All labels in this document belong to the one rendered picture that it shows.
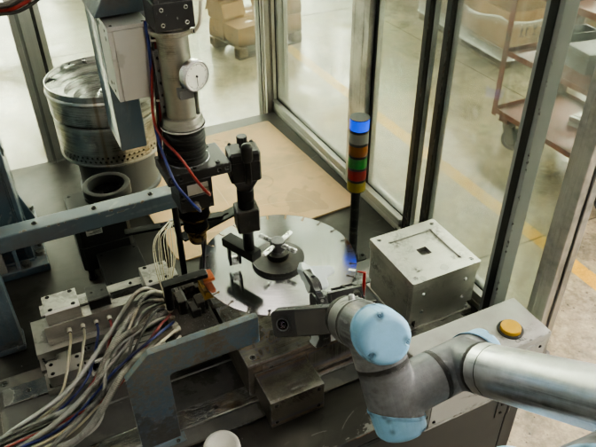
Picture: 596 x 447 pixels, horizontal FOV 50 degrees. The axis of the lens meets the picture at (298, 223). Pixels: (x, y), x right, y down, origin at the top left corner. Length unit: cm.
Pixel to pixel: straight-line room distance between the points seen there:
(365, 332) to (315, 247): 55
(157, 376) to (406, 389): 46
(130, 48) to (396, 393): 66
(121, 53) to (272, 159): 108
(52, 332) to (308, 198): 83
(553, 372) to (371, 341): 22
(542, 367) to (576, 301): 203
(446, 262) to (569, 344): 128
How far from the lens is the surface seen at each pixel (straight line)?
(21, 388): 146
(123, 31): 105
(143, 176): 191
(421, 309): 144
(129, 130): 121
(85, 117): 176
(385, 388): 89
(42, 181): 213
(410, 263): 143
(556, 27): 116
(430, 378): 93
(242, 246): 125
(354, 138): 144
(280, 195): 189
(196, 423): 131
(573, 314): 279
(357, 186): 150
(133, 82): 108
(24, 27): 209
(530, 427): 235
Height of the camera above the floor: 180
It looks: 36 degrees down
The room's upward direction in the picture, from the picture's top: 1 degrees counter-clockwise
